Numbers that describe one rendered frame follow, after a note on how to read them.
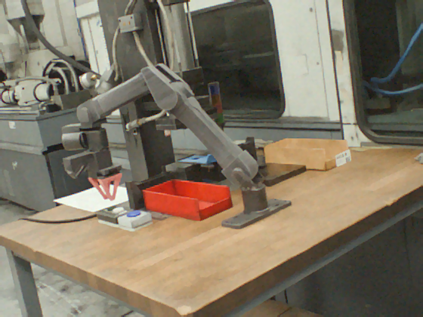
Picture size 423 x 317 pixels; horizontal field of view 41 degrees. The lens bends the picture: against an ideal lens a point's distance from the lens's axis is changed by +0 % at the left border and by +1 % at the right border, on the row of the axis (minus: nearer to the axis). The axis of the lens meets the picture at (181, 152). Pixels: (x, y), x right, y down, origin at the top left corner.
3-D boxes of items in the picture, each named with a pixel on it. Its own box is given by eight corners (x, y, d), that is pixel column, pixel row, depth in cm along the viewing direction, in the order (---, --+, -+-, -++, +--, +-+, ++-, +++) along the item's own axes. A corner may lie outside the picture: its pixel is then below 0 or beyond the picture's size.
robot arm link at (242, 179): (229, 169, 140) (251, 167, 138) (239, 160, 148) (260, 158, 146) (233, 193, 141) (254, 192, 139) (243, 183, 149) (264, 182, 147)
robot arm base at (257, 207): (214, 195, 141) (234, 198, 135) (269, 173, 152) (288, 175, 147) (220, 226, 142) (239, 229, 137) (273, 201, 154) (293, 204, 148)
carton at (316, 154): (326, 173, 174) (323, 149, 173) (266, 168, 194) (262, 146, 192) (351, 163, 182) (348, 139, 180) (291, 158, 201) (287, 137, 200)
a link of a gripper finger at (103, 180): (106, 205, 157) (100, 173, 155) (94, 201, 163) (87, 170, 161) (127, 198, 161) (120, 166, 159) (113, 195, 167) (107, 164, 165)
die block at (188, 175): (189, 194, 176) (184, 170, 175) (169, 191, 184) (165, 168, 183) (234, 176, 188) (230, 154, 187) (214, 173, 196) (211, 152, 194)
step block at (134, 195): (135, 210, 168) (129, 182, 167) (130, 209, 171) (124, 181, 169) (152, 204, 172) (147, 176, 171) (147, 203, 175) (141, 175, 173)
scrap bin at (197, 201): (200, 221, 148) (196, 199, 147) (146, 210, 168) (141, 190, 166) (233, 207, 155) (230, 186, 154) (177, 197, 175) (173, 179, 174)
